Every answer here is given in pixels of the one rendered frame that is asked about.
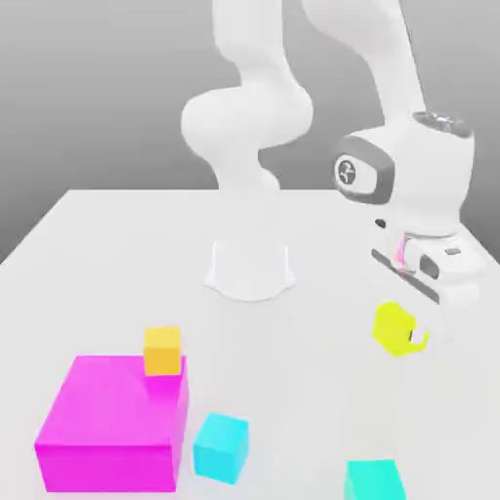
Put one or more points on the large magenta box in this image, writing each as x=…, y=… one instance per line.
x=109, y=422

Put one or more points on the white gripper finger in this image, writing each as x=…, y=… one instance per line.
x=420, y=332

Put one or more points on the small orange cube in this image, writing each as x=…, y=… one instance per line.
x=162, y=351

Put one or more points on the small cyan cube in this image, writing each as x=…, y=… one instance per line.
x=220, y=449

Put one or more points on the small teal cube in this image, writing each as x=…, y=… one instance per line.
x=373, y=482

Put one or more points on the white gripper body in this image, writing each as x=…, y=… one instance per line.
x=449, y=308

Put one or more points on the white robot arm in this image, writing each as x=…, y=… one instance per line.
x=250, y=117

